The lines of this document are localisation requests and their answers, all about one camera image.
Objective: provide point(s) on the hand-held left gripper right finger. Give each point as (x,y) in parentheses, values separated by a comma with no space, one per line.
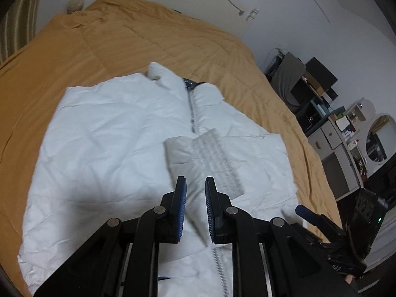
(210,204)

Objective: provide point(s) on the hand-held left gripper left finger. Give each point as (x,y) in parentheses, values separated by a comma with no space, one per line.
(182,204)

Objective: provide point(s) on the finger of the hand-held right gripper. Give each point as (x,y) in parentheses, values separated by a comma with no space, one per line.
(312,216)

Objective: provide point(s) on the white puffer jacket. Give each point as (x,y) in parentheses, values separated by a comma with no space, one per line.
(117,142)

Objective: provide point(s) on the white dresser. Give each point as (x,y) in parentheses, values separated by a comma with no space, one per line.
(335,151)

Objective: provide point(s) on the arched mirror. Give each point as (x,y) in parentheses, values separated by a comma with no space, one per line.
(378,140)

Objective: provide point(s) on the white arched shelf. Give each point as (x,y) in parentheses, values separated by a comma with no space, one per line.
(360,111)

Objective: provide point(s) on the black monitor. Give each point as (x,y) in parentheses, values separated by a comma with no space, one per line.
(320,74)

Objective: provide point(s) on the orange quilted blanket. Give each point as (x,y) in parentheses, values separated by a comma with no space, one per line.
(139,37)

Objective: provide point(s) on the beige plush ball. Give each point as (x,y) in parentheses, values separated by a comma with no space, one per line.
(75,3)

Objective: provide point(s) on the striped curtain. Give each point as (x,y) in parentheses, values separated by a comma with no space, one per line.
(18,21)

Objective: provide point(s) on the white wall fixture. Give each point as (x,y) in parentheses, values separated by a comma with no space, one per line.
(252,14)

